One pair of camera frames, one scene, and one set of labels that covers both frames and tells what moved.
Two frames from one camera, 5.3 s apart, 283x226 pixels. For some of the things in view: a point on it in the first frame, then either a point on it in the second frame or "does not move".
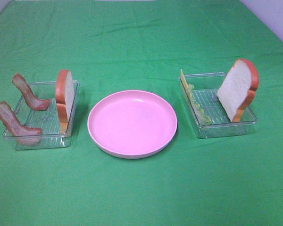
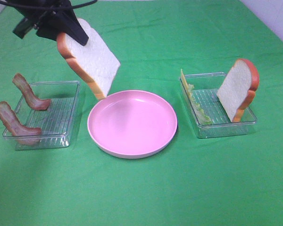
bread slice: x=65 y=94 to x=94 y=60
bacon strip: x=24 y=134 does not move
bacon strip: x=33 y=102 does not move
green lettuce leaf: x=202 y=117 does not move
